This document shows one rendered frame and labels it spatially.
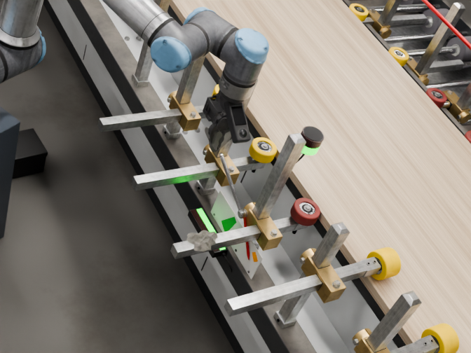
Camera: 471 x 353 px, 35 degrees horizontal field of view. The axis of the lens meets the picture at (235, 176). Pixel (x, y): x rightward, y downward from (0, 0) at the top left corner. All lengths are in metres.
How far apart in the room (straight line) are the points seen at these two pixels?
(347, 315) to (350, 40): 1.14
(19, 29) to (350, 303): 1.27
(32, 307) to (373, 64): 1.52
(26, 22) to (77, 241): 1.00
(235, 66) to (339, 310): 0.80
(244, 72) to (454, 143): 1.02
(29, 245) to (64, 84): 0.98
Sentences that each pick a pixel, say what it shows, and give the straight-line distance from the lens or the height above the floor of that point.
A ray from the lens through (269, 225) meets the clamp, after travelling 2.08.
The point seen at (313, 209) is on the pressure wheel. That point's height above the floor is 0.90.
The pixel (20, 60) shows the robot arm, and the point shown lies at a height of 0.81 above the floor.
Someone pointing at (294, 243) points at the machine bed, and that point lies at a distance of 2.34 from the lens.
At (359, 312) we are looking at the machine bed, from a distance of 2.18.
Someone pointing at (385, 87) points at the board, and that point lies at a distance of 2.76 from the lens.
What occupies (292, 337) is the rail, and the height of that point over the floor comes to 0.70.
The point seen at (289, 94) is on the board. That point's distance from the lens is 2.50.
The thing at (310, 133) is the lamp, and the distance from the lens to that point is 1.93.
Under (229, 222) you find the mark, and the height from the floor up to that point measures 0.76.
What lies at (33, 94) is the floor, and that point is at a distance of 3.58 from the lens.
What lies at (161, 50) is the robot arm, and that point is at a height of 1.29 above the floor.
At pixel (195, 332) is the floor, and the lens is 2.88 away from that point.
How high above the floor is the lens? 2.33
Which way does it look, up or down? 42 degrees down
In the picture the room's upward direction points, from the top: 24 degrees clockwise
